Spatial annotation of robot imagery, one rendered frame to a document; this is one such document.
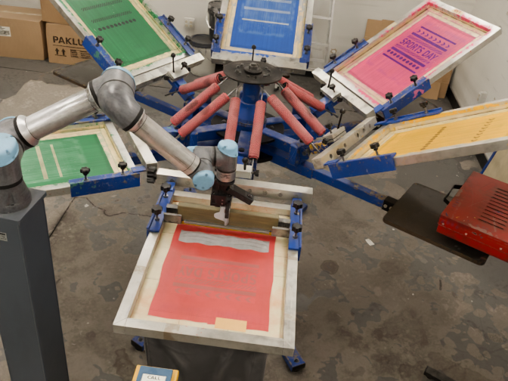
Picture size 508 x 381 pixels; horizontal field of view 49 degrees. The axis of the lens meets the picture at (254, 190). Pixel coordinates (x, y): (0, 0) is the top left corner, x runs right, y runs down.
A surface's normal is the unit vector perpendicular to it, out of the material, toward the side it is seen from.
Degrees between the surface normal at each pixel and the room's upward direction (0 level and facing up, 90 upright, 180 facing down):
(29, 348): 90
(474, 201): 0
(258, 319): 0
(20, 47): 91
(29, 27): 88
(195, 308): 0
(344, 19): 90
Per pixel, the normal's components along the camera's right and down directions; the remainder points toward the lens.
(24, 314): -0.18, 0.54
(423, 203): 0.10, -0.82
